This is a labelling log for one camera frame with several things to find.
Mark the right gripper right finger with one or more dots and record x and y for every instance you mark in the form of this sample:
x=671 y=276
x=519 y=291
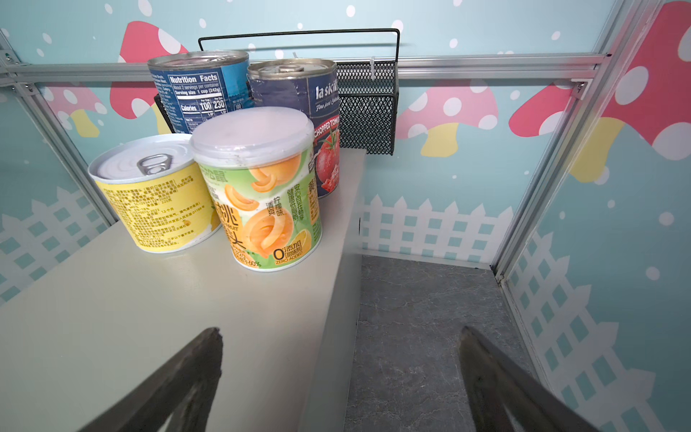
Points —
x=501 y=394

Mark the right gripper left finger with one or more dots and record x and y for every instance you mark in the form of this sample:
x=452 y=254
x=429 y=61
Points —
x=176 y=397

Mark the yellow can white lid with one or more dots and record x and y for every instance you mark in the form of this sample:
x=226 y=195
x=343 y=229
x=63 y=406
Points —
x=258 y=166
x=158 y=192

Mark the blue can pink lid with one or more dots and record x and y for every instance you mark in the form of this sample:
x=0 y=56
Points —
x=196 y=86

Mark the grey metal cabinet counter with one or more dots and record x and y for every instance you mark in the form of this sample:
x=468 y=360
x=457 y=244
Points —
x=87 y=333

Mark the black wire mesh basket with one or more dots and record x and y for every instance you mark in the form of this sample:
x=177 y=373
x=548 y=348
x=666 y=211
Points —
x=358 y=98

